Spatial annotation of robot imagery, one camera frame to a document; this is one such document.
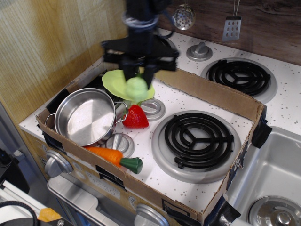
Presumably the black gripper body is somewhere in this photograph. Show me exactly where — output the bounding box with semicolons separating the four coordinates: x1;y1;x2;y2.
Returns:
101;29;176;71

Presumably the orange yellow object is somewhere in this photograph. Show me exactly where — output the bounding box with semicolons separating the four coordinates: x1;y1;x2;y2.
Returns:
37;208;61;222

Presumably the hanging silver strainer ladle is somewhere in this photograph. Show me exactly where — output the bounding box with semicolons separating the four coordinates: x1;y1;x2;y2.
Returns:
172;0;196;31

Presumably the silver stove knob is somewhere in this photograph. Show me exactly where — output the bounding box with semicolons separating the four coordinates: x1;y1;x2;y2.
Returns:
140;98;166;121
186;42;213;62
104;133;135;158

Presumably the silver oven door handle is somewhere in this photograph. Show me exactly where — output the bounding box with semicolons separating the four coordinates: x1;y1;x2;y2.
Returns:
47;175;118;226

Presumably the black cable bottom left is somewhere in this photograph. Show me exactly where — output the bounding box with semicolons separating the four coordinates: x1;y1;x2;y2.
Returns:
0;200;40;226

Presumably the silver back stove knob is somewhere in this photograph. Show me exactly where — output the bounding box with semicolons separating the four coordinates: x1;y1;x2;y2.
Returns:
186;42;213;62

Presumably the black burner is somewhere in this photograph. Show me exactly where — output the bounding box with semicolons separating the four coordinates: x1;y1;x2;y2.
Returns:
151;111;241;184
153;35;179;64
200;57;277;104

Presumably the silver oven knob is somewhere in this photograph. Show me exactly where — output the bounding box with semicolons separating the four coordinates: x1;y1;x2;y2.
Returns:
44;150;73;178
134;203;169;226

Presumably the back right black burner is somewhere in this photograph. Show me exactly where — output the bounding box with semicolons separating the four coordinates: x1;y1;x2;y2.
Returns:
200;57;277;104

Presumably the front right black burner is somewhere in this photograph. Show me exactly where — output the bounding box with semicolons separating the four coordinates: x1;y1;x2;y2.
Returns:
151;111;241;184

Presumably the back left black burner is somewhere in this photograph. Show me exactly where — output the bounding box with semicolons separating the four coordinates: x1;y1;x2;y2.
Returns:
153;35;179;64

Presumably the cardboard fence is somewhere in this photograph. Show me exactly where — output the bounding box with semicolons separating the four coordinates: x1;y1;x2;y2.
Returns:
37;69;266;226

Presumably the silver stove knob upper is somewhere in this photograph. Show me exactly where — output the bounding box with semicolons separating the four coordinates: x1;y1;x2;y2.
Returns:
140;98;166;121

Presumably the silver front oven knob left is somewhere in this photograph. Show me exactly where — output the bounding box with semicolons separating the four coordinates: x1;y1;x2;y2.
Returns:
44;150;73;178

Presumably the orange toy carrot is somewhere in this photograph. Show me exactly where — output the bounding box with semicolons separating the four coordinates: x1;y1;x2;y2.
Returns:
84;146;143;174

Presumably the light green plastic plate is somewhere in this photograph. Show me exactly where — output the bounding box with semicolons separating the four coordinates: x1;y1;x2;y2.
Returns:
102;69;155;103

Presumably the silver metal pan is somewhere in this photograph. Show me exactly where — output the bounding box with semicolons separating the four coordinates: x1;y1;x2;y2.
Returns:
45;88;128;146

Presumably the silver sink basin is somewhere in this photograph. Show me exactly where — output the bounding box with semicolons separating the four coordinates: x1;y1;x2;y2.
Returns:
227;127;301;226

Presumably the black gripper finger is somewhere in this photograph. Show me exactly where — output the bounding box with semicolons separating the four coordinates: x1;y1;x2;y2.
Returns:
143;64;157;89
122;65;136;81

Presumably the light green toy broccoli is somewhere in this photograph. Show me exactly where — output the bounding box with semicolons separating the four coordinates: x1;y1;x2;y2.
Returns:
126;77;148;102

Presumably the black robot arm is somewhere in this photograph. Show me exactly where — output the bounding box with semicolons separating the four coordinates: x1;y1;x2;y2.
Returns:
102;0;179;86

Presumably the red toy strawberry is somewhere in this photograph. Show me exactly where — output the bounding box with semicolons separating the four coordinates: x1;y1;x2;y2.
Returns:
122;105;149;129

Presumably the silver front oven knob right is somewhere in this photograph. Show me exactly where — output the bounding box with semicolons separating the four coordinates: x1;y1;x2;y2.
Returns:
134;203;169;226

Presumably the hanging silver spatula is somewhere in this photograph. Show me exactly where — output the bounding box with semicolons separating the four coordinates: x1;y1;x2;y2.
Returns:
222;0;242;42

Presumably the silver sink drain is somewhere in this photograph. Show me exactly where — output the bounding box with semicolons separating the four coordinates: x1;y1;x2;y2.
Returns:
247;196;301;226

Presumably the silver stove knob lower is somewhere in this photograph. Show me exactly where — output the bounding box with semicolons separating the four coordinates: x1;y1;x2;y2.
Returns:
104;133;135;158

